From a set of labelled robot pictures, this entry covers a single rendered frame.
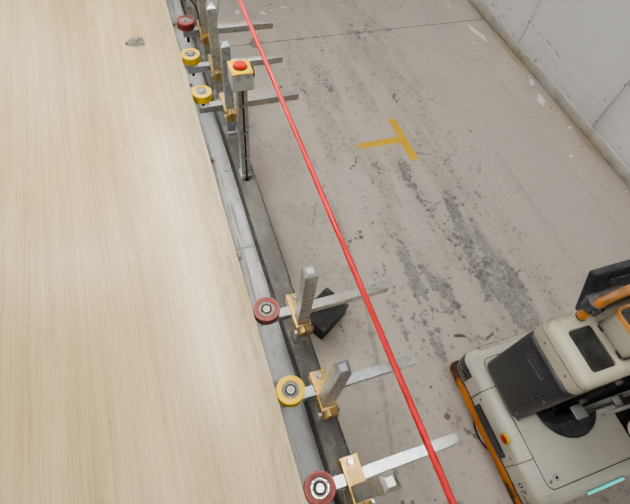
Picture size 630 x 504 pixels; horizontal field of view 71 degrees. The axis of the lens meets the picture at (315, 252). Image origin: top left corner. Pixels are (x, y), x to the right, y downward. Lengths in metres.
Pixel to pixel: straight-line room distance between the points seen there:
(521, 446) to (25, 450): 1.73
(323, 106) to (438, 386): 2.04
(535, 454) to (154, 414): 1.50
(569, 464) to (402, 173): 1.83
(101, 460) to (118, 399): 0.15
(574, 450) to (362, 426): 0.87
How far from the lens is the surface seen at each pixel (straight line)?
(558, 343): 1.72
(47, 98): 2.07
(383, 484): 0.99
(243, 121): 1.67
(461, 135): 3.42
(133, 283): 1.45
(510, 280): 2.79
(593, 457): 2.29
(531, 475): 2.14
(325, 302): 1.43
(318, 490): 1.24
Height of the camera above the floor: 2.13
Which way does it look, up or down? 58 degrees down
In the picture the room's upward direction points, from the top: 11 degrees clockwise
